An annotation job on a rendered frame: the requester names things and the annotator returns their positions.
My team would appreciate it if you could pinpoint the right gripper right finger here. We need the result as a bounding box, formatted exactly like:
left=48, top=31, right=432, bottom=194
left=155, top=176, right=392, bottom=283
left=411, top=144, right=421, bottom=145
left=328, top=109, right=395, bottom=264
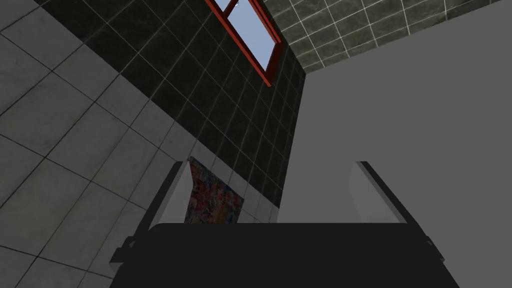
left=348, top=160, right=409, bottom=225

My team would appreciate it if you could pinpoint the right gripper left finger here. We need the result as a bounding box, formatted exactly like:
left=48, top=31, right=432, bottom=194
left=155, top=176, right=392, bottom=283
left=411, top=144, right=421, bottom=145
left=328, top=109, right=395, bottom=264
left=137, top=160, right=195, bottom=234

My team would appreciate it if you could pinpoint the red framed window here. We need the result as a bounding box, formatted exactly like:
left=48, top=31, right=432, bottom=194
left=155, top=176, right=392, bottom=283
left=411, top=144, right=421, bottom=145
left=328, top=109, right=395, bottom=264
left=204, top=0, right=286, bottom=88

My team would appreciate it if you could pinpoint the colourful wall picture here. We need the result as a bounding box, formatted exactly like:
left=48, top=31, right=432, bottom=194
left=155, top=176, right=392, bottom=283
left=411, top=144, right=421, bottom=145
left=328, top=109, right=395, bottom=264
left=184, top=156, right=245, bottom=225

